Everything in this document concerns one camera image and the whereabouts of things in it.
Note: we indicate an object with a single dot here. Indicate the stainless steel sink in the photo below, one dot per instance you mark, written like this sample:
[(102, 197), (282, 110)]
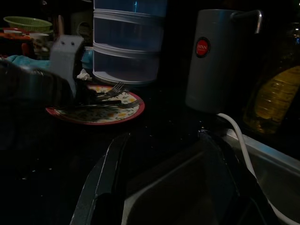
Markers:
[(276, 168)]

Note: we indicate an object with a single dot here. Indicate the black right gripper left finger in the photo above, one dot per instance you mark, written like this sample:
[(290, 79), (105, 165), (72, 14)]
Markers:
[(93, 187)]

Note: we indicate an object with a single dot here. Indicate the floral plate red rim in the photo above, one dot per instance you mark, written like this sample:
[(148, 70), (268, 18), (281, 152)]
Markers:
[(112, 116)]

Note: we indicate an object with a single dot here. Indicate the blue cup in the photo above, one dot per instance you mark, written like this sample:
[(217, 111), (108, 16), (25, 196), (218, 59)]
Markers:
[(88, 57)]

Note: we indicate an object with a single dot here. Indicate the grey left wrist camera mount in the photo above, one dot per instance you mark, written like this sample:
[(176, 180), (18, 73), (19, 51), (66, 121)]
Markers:
[(64, 56)]

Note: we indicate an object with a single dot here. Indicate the chrome filter spout tube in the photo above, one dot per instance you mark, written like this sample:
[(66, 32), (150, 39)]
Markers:
[(257, 18)]

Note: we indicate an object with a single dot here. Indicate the yellow liquid plastic bottle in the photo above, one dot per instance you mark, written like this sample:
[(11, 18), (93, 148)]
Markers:
[(276, 98)]

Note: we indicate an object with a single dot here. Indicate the grey water filter canister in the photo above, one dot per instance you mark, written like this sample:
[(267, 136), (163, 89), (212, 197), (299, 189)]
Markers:
[(215, 77)]

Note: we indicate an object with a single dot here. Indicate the red plastic tray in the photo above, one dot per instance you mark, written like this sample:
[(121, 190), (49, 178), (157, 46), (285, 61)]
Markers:
[(11, 35)]

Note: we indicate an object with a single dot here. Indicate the teal cloth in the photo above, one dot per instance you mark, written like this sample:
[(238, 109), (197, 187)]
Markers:
[(25, 61)]

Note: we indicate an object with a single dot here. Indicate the crumpled white tissue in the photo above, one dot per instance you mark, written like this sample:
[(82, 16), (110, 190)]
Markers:
[(84, 75)]

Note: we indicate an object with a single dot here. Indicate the white cup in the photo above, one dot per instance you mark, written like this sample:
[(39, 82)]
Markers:
[(39, 42)]

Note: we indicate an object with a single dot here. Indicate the silver fork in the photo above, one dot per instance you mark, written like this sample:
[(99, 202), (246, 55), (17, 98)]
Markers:
[(131, 104), (114, 90)]

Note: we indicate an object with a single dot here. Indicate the black chopstick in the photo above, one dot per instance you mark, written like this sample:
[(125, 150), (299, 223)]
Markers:
[(110, 101)]

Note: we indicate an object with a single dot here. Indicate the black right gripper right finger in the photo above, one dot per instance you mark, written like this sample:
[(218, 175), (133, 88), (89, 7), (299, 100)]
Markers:
[(243, 206)]

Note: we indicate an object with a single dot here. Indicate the clear plastic drawer tower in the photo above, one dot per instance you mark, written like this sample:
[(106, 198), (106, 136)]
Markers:
[(127, 58)]

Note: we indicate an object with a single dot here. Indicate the green plastic basket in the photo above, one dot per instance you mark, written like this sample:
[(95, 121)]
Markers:
[(28, 23)]

